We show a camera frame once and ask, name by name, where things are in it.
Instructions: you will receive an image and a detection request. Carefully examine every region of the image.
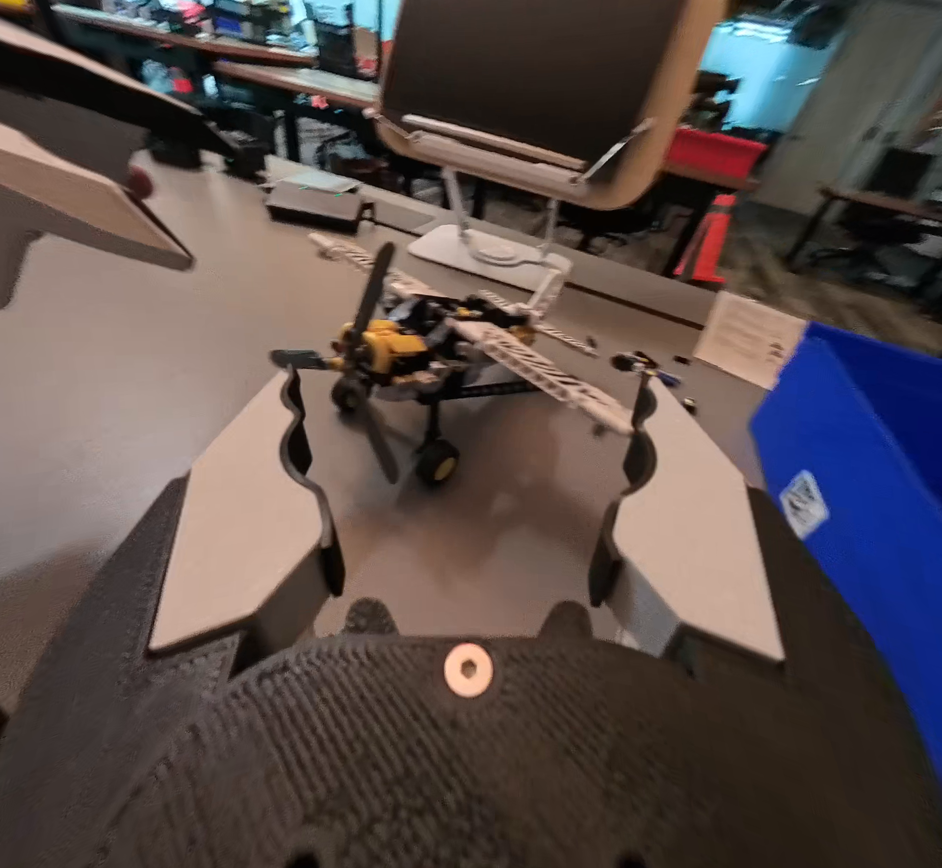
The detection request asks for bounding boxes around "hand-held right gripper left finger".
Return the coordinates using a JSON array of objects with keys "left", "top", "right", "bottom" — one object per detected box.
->
[{"left": 147, "top": 368, "right": 347, "bottom": 656}]

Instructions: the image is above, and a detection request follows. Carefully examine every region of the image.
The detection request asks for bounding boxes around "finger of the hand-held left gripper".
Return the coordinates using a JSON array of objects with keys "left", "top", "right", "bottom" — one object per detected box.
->
[
  {"left": 0, "top": 17, "right": 238, "bottom": 186},
  {"left": 0, "top": 122, "right": 196, "bottom": 275}
]

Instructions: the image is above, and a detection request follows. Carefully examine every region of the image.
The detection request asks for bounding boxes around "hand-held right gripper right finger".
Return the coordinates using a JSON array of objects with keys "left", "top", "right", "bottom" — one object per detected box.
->
[{"left": 589, "top": 374, "right": 786, "bottom": 663}]

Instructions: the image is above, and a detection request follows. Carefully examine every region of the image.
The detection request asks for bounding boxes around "yellow white lego airplane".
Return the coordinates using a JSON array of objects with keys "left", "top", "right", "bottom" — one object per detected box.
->
[{"left": 268, "top": 230, "right": 640, "bottom": 488}]

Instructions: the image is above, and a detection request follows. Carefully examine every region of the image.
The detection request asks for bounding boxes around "cluster of small lego pieces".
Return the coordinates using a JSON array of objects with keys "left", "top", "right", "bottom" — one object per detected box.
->
[{"left": 609, "top": 349, "right": 700, "bottom": 413}]

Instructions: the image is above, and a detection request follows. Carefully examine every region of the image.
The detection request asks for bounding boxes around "blue plastic bin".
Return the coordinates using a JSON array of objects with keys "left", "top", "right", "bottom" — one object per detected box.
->
[{"left": 749, "top": 320, "right": 942, "bottom": 773}]

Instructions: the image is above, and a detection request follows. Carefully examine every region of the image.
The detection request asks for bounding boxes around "printed paper sheet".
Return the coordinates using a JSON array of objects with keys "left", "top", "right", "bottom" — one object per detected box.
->
[{"left": 694, "top": 290, "right": 809, "bottom": 391}]

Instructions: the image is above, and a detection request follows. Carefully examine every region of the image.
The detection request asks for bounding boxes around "black flat power box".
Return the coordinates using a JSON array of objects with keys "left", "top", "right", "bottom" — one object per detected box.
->
[{"left": 265, "top": 187, "right": 365, "bottom": 232}]

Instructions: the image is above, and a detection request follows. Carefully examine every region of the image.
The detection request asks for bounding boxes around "grey flat device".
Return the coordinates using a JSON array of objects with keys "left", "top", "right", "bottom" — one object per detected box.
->
[{"left": 272, "top": 171, "right": 362, "bottom": 196}]

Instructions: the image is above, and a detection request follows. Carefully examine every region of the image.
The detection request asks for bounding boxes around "orange traffic cone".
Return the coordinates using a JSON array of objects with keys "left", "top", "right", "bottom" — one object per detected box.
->
[{"left": 673, "top": 193, "right": 737, "bottom": 285}]

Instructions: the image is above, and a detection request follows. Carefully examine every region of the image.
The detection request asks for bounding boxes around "black slim device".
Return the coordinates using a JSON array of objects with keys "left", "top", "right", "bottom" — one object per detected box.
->
[{"left": 361, "top": 200, "right": 446, "bottom": 235}]

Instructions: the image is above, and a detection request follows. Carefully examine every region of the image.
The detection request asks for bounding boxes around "wooden office desk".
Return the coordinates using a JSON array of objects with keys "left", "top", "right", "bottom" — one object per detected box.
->
[{"left": 784, "top": 185, "right": 942, "bottom": 273}]

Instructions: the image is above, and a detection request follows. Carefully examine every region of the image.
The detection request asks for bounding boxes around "red storage bin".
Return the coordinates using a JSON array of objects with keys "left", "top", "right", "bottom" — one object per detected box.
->
[{"left": 666, "top": 127, "right": 770, "bottom": 181}]

